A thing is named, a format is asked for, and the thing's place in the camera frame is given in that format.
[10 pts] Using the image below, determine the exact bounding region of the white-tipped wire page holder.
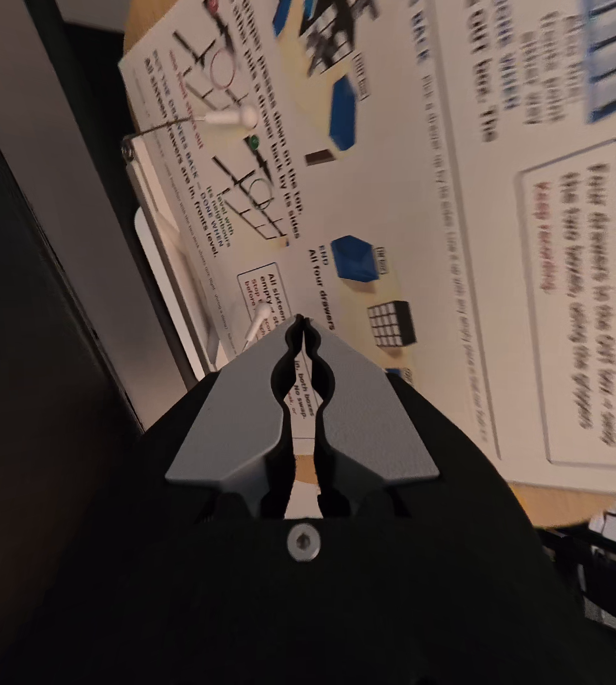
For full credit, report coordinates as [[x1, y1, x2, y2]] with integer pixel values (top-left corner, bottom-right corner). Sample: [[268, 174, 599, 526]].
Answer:
[[122, 105, 260, 162], [241, 303, 278, 352]]

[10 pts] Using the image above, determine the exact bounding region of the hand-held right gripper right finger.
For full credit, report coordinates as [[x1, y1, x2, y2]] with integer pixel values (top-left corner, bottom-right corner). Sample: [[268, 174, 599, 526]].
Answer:
[[302, 318, 441, 517]]

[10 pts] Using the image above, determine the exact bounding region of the black drawer cabinet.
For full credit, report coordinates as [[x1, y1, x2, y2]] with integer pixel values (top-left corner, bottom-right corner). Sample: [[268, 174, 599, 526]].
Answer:
[[0, 91, 146, 685]]

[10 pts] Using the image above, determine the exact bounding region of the printed instruction sheet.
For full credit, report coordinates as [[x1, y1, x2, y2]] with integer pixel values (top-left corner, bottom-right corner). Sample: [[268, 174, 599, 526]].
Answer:
[[118, 0, 616, 494]]

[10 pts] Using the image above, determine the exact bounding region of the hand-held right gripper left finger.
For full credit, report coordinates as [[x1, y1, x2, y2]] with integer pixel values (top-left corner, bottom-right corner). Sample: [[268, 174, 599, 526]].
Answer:
[[165, 316, 306, 518]]

